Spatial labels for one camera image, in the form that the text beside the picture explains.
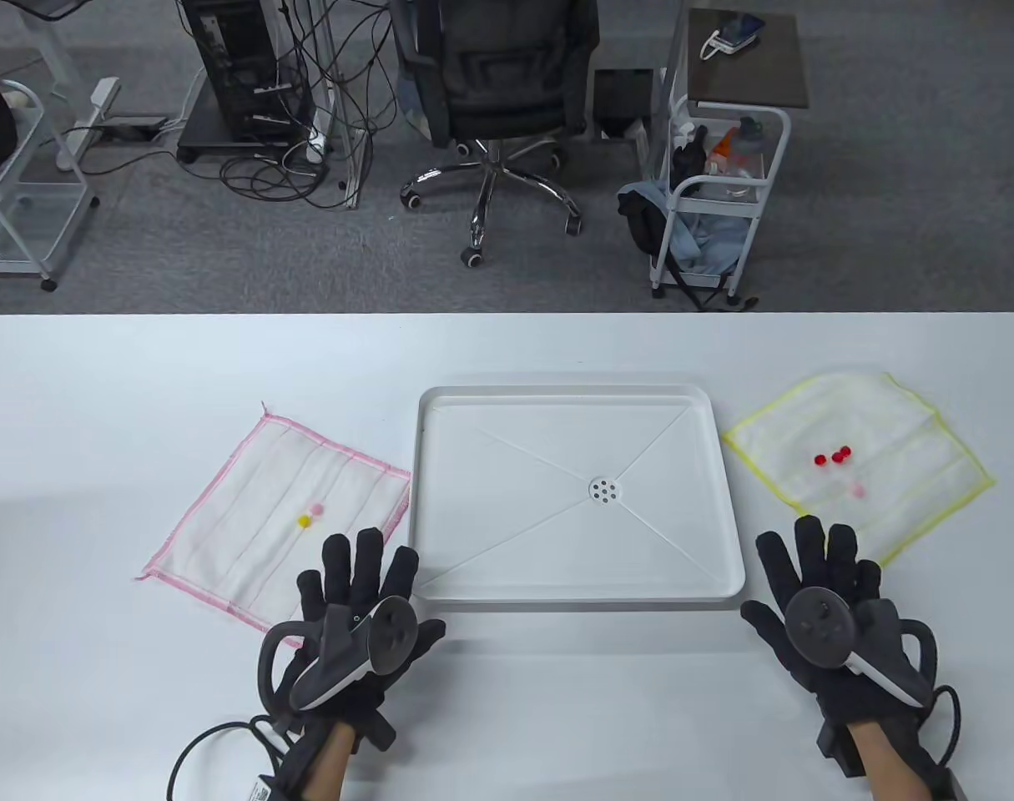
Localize person's left hand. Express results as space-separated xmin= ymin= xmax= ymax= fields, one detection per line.
xmin=273 ymin=528 xmax=446 ymax=727

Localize person's right hand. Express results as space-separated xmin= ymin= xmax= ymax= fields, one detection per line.
xmin=740 ymin=515 xmax=933 ymax=727

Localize pink-edged white dish cloth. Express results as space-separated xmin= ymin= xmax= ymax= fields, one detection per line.
xmin=135 ymin=402 xmax=413 ymax=633

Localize yellow-edged white dish cloth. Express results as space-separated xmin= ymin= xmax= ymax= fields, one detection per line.
xmin=721 ymin=372 xmax=998 ymax=568

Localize person's right forearm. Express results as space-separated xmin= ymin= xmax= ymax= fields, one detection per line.
xmin=849 ymin=722 xmax=933 ymax=801

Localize person's left forearm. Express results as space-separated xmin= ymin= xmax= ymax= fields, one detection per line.
xmin=294 ymin=722 xmax=357 ymax=801

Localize black forearm module box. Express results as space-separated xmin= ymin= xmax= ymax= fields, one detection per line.
xmin=924 ymin=763 xmax=971 ymax=801

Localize light blue cloth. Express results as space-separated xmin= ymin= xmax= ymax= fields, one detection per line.
xmin=640 ymin=179 xmax=745 ymax=276

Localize white plastic tray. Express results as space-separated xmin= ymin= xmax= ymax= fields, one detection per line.
xmin=406 ymin=385 xmax=747 ymax=612

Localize white rolling cart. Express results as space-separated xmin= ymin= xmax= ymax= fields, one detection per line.
xmin=0 ymin=79 xmax=100 ymax=291
xmin=648 ymin=104 xmax=793 ymax=301

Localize black backpack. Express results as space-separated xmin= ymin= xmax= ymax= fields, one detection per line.
xmin=617 ymin=188 xmax=758 ymax=311

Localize clear bottle grey cap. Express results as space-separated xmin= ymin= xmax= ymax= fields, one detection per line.
xmin=724 ymin=115 xmax=768 ymax=201

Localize black handheld tool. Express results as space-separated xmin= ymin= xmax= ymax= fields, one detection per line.
xmin=672 ymin=125 xmax=709 ymax=197

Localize orange white bottle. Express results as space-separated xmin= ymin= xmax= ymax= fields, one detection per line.
xmin=705 ymin=127 xmax=739 ymax=176

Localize brown side table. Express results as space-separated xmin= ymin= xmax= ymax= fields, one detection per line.
xmin=688 ymin=8 xmax=810 ymax=109

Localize black floor socket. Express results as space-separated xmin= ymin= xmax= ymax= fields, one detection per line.
xmin=98 ymin=117 xmax=169 ymax=141

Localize black box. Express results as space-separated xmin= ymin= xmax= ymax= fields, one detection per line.
xmin=593 ymin=68 xmax=656 ymax=140

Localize white desk leg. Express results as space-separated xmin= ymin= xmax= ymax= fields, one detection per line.
xmin=23 ymin=0 xmax=122 ymax=172

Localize black computer tower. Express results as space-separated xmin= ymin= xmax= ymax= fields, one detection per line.
xmin=177 ymin=0 xmax=315 ymax=164

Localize black office chair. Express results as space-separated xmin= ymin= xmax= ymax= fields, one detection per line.
xmin=387 ymin=0 xmax=601 ymax=270

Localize blue smartphone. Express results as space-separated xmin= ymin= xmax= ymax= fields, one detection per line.
xmin=700 ymin=14 xmax=764 ymax=61

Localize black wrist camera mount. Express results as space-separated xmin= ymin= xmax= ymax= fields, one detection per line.
xmin=818 ymin=719 xmax=865 ymax=778
xmin=352 ymin=709 xmax=396 ymax=756

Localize black glove cable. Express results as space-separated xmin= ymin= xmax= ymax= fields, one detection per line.
xmin=932 ymin=684 xmax=966 ymax=785
xmin=166 ymin=719 xmax=307 ymax=801

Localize tangle of black cables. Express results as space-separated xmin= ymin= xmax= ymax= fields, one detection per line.
xmin=185 ymin=0 xmax=407 ymax=209

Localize white metal desk frame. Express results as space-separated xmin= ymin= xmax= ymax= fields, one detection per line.
xmin=306 ymin=0 xmax=370 ymax=209

